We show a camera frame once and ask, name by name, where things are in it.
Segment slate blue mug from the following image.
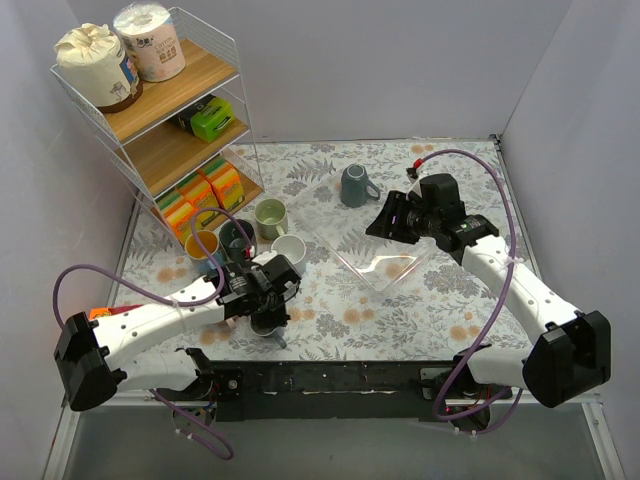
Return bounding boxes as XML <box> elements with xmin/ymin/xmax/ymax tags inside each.
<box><xmin>250</xmin><ymin>320</ymin><xmax>287</xmax><ymax>349</ymax></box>

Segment cream toilet paper roll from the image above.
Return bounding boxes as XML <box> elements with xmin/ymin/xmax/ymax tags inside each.
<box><xmin>54</xmin><ymin>23</ymin><xmax>143</xmax><ymax>113</ymax></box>

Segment orange pink candy box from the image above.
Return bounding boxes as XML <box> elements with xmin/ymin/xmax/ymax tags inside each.
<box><xmin>89</xmin><ymin>307</ymin><xmax>128</xmax><ymax>320</ymax></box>

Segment white toilet paper pack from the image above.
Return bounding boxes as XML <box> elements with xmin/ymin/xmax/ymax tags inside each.
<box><xmin>112</xmin><ymin>1</ymin><xmax>186</xmax><ymax>83</ymax></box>

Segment teal grey mug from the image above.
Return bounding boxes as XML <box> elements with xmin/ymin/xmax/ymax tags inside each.
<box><xmin>339</xmin><ymin>164</ymin><xmax>381</xmax><ymax>208</ymax></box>

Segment colourful sponge packs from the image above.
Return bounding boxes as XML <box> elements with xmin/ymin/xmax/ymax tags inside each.
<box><xmin>157</xmin><ymin>156</ymin><xmax>245</xmax><ymax>243</ymax></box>

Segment blue butterfly mug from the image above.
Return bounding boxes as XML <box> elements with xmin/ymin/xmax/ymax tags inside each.
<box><xmin>185</xmin><ymin>230</ymin><xmax>226</xmax><ymax>275</ymax></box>

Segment clear acrylic tray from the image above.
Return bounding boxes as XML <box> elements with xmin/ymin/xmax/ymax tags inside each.
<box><xmin>288</xmin><ymin>173</ymin><xmax>438</xmax><ymax>292</ymax></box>

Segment peach pink mug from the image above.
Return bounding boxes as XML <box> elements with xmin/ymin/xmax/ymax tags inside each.
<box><xmin>215</xmin><ymin>317</ymin><xmax>237</xmax><ymax>331</ymax></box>

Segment blue white mug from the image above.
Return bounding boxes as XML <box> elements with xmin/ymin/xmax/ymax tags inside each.
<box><xmin>272</xmin><ymin>234</ymin><xmax>307</xmax><ymax>275</ymax></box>

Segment white wire wooden shelf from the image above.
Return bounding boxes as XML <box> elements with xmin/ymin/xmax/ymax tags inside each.
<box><xmin>51</xmin><ymin>6</ymin><xmax>263</xmax><ymax>236</ymax></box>

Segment floral table mat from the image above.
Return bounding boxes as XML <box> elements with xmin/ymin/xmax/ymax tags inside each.
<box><xmin>157</xmin><ymin>140</ymin><xmax>530</xmax><ymax>361</ymax></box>

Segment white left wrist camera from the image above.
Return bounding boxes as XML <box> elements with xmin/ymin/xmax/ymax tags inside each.
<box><xmin>252</xmin><ymin>251</ymin><xmax>282</xmax><ymax>268</ymax></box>

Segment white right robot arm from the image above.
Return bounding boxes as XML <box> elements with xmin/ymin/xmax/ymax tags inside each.
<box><xmin>366</xmin><ymin>174</ymin><xmax>611</xmax><ymax>408</ymax></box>

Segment dark grey mug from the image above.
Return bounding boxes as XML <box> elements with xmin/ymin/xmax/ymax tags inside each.
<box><xmin>218</xmin><ymin>219</ymin><xmax>255</xmax><ymax>263</ymax></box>

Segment green tissue box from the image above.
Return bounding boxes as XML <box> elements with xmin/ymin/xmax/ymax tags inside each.
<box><xmin>168</xmin><ymin>94</ymin><xmax>235</xmax><ymax>143</ymax></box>

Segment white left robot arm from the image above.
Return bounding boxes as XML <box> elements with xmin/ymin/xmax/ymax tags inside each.
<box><xmin>54</xmin><ymin>254</ymin><xmax>302</xmax><ymax>412</ymax></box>

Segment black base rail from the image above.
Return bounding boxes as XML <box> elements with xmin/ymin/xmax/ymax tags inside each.
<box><xmin>154</xmin><ymin>357</ymin><xmax>514</xmax><ymax>424</ymax></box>

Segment green mug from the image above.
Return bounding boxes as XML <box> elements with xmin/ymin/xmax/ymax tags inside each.
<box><xmin>254</xmin><ymin>199</ymin><xmax>288</xmax><ymax>241</ymax></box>

